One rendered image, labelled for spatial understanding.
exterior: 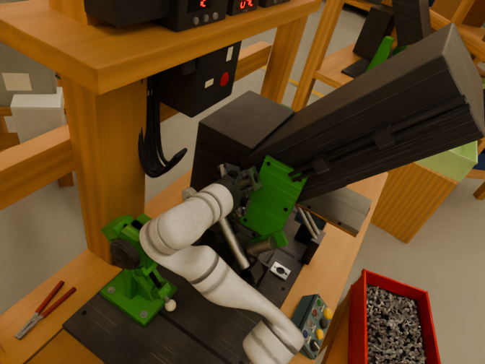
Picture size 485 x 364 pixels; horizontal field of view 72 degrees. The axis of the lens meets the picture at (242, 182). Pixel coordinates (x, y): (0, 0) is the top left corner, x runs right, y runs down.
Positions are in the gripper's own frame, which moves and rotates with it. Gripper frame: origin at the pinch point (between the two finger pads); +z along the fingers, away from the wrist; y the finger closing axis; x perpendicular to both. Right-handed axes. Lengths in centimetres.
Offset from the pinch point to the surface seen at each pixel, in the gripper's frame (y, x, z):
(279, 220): -12.7, -3.8, 2.9
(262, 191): -4.2, -1.9, 2.9
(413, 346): -62, -23, 18
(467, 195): -118, -57, 294
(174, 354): -31.9, 21.5, -23.0
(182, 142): 21, 141, 165
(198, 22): 33.2, -11.0, -15.5
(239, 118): 15.9, 5.0, 17.9
